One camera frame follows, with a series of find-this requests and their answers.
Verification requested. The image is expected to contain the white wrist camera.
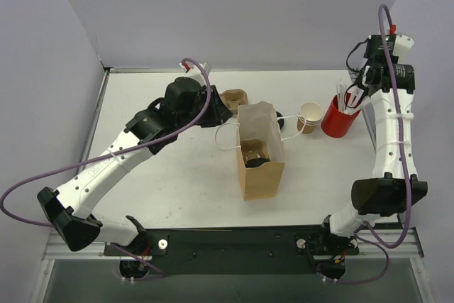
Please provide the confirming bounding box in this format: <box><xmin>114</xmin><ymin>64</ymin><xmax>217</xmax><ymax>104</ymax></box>
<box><xmin>389</xmin><ymin>24</ymin><xmax>414</xmax><ymax>62</ymax></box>
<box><xmin>179</xmin><ymin>62</ymin><xmax>211</xmax><ymax>84</ymax></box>

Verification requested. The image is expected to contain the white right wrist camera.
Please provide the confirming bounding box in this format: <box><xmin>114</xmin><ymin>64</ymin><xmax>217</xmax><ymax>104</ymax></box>
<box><xmin>389</xmin><ymin>24</ymin><xmax>414</xmax><ymax>62</ymax></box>

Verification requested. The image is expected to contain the brown pulp cup carrier stack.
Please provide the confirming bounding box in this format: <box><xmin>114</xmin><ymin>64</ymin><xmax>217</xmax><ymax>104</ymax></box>
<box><xmin>220</xmin><ymin>89</ymin><xmax>249</xmax><ymax>114</ymax></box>

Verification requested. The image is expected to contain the brown paper takeout bag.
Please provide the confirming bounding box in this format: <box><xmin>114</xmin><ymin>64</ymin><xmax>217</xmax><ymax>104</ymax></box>
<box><xmin>215</xmin><ymin>101</ymin><xmax>304</xmax><ymax>202</ymax></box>

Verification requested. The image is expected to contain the brown paper cup stack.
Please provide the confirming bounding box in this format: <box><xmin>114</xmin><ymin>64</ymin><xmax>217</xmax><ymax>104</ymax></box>
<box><xmin>297</xmin><ymin>102</ymin><xmax>323</xmax><ymax>134</ymax></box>

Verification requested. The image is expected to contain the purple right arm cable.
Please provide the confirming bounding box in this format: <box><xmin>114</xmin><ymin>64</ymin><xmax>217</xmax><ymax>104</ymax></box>
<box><xmin>317</xmin><ymin>4</ymin><xmax>415</xmax><ymax>285</ymax></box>

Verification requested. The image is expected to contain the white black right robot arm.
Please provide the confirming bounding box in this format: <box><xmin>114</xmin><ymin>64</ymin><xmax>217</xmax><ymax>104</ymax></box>
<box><xmin>329</xmin><ymin>34</ymin><xmax>428</xmax><ymax>237</ymax></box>

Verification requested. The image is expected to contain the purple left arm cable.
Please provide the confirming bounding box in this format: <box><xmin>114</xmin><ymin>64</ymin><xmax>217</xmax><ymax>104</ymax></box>
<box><xmin>1</xmin><ymin>57</ymin><xmax>214</xmax><ymax>280</ymax></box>

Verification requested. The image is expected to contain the aluminium front rail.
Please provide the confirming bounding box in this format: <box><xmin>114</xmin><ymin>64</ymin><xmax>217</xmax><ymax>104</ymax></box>
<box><xmin>43</xmin><ymin>228</ymin><xmax>424</xmax><ymax>260</ymax></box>

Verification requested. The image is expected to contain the black plastic cup lid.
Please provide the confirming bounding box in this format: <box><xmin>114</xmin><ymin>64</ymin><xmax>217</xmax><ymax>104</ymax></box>
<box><xmin>245</xmin><ymin>158</ymin><xmax>270</xmax><ymax>168</ymax></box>

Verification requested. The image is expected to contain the red ribbed straw cup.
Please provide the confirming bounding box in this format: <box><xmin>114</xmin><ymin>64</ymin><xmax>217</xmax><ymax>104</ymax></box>
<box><xmin>321</xmin><ymin>96</ymin><xmax>360</xmax><ymax>138</ymax></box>

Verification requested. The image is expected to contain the black plastic lid stack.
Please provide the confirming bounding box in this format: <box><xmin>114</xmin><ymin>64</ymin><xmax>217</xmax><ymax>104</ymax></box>
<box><xmin>276</xmin><ymin>111</ymin><xmax>285</xmax><ymax>130</ymax></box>

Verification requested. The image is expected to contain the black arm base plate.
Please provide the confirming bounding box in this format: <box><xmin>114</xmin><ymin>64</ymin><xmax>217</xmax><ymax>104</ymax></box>
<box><xmin>104</xmin><ymin>224</ymin><xmax>359</xmax><ymax>277</ymax></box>

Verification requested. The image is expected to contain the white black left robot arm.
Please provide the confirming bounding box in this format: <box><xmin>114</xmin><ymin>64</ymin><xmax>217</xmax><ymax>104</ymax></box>
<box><xmin>38</xmin><ymin>76</ymin><xmax>285</xmax><ymax>255</ymax></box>

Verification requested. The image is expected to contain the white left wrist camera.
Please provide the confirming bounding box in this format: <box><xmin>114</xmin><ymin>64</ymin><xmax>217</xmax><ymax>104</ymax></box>
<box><xmin>179</xmin><ymin>62</ymin><xmax>211</xmax><ymax>84</ymax></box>

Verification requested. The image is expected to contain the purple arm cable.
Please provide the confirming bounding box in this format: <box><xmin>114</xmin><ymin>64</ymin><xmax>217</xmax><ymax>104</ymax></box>
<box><xmin>317</xmin><ymin>4</ymin><xmax>415</xmax><ymax>285</ymax></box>
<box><xmin>1</xmin><ymin>57</ymin><xmax>214</xmax><ymax>280</ymax></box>

